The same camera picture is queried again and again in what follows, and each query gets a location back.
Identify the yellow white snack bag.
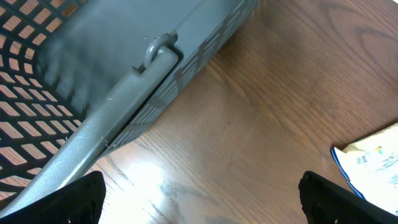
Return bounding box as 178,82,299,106
331,124,398,215

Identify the dark grey plastic basket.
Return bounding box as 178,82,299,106
1,0,256,218

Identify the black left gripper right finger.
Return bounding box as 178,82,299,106
298,171,397,224

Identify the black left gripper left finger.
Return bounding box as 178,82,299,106
1,171,106,224

